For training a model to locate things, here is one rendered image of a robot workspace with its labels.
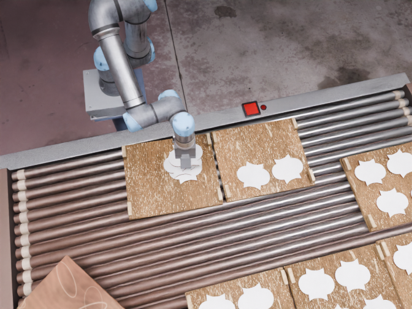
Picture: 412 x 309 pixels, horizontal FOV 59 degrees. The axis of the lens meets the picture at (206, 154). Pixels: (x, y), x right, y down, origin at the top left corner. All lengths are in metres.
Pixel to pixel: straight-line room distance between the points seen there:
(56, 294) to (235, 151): 0.94
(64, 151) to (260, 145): 0.91
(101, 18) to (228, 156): 0.80
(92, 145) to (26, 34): 1.95
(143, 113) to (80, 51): 2.05
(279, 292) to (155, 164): 0.75
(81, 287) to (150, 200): 0.44
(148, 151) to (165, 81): 1.38
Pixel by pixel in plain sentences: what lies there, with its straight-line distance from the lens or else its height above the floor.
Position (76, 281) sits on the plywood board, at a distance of 1.50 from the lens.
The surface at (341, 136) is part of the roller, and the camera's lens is 1.87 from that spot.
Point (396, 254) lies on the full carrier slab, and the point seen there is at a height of 0.95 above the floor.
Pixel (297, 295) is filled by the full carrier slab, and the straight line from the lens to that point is 1.59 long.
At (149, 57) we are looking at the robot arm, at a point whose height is 1.13.
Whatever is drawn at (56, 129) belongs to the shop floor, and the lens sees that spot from 2.95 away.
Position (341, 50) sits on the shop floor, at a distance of 3.43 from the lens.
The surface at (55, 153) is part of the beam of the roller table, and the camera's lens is 1.81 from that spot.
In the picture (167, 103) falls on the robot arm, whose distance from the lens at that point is 1.32.
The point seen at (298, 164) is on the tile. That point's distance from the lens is 1.71.
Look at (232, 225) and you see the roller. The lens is 1.60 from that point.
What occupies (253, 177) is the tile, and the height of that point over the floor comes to 0.94.
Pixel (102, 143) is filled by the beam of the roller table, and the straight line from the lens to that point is 1.77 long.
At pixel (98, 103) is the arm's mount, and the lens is 1.82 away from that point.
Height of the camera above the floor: 2.47
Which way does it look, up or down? 67 degrees down
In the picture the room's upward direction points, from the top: 5 degrees clockwise
